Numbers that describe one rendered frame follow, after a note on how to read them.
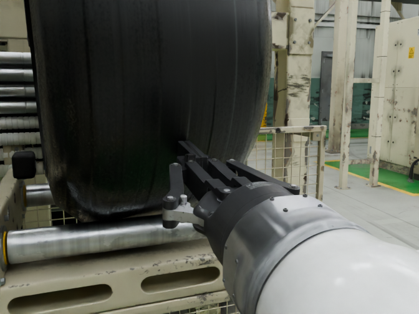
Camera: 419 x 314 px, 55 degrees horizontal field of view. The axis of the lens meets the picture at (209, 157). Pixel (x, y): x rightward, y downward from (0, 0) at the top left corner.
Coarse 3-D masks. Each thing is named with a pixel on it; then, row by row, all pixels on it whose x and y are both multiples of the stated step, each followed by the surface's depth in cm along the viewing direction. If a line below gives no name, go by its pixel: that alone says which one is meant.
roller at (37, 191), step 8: (32, 184) 80; (40, 184) 80; (48, 184) 80; (24, 192) 78; (32, 192) 78; (40, 192) 79; (48, 192) 79; (24, 200) 78; (32, 200) 78; (40, 200) 79; (48, 200) 79
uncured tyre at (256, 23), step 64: (64, 0) 40; (128, 0) 41; (192, 0) 44; (256, 0) 48; (64, 64) 42; (128, 64) 42; (192, 64) 45; (256, 64) 49; (64, 128) 45; (128, 128) 45; (192, 128) 48; (256, 128) 55; (64, 192) 52; (128, 192) 51
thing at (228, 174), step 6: (210, 162) 42; (216, 162) 42; (216, 168) 40; (222, 168) 40; (228, 168) 40; (216, 174) 40; (222, 174) 39; (228, 174) 38; (234, 174) 38; (222, 180) 39; (228, 180) 37; (234, 180) 36; (240, 180) 36; (246, 180) 36; (234, 186) 36; (240, 186) 35
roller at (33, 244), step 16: (80, 224) 56; (96, 224) 57; (112, 224) 57; (128, 224) 58; (144, 224) 58; (160, 224) 59; (192, 224) 60; (16, 240) 52; (32, 240) 53; (48, 240) 54; (64, 240) 54; (80, 240) 55; (96, 240) 55; (112, 240) 56; (128, 240) 57; (144, 240) 58; (160, 240) 59; (176, 240) 60; (16, 256) 52; (32, 256) 53; (48, 256) 54; (64, 256) 55
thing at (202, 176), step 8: (192, 160) 42; (192, 168) 40; (200, 168) 40; (192, 176) 39; (200, 176) 37; (208, 176) 38; (192, 184) 39; (200, 184) 37; (208, 184) 35; (216, 184) 34; (224, 184) 34; (192, 192) 40; (200, 192) 37; (216, 192) 33; (224, 192) 32
